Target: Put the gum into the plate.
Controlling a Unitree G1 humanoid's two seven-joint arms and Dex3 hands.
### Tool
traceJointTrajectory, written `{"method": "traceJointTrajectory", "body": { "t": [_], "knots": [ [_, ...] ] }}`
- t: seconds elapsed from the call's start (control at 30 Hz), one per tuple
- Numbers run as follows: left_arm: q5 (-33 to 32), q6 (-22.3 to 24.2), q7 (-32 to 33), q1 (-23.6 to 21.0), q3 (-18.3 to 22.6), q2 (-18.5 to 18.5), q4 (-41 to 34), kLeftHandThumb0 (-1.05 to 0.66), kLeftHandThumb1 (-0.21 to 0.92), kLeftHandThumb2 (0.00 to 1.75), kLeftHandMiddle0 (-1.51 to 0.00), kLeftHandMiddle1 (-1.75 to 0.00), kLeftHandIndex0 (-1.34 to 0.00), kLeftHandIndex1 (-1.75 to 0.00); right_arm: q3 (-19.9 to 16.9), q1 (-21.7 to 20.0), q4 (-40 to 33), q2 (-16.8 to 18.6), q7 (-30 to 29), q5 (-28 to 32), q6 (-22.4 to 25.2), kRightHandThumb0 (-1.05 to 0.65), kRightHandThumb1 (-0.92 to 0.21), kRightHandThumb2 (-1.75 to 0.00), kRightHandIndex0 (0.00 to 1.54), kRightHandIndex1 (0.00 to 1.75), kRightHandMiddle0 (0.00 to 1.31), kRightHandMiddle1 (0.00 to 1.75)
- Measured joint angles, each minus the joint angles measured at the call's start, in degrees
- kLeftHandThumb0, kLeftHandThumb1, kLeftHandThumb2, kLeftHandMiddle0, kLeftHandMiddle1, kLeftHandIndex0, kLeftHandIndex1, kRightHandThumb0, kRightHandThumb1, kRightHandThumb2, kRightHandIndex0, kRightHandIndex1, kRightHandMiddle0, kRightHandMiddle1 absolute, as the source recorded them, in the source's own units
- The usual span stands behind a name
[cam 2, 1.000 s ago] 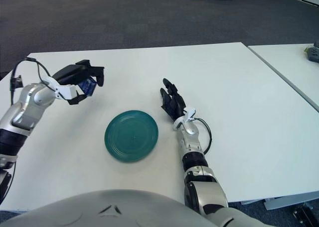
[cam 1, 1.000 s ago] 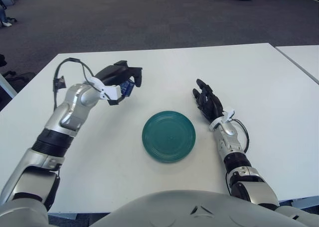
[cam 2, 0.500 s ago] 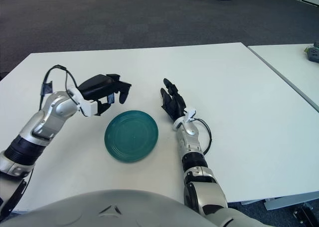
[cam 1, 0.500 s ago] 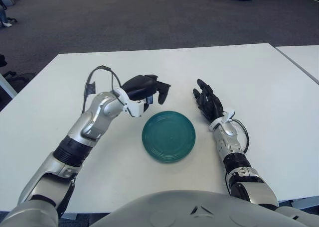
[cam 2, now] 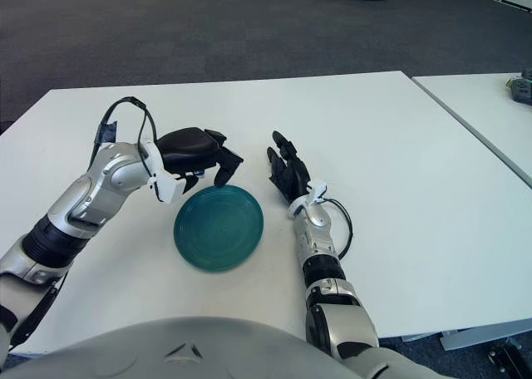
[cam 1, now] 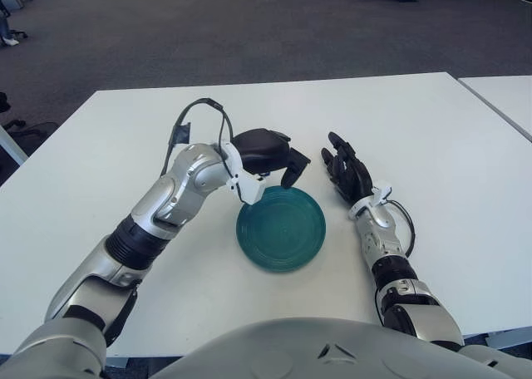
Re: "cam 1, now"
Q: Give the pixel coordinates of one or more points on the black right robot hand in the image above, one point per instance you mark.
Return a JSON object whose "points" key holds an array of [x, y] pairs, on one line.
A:
{"points": [[351, 175]]}

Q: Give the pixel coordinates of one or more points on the teal green round plate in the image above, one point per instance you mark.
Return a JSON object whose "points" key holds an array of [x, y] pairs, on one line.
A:
{"points": [[282, 230]]}

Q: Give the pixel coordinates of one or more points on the grey metal table frame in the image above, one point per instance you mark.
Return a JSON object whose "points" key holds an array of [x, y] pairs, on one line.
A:
{"points": [[498, 341]]}

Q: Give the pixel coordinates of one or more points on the grey robot torso shell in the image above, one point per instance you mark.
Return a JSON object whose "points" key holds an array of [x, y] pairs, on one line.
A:
{"points": [[299, 350]]}

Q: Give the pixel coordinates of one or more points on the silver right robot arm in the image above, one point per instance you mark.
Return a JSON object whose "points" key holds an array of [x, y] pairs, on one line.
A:
{"points": [[386, 246]]}

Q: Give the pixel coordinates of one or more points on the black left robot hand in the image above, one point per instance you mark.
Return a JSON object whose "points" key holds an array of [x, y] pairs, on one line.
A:
{"points": [[259, 150]]}

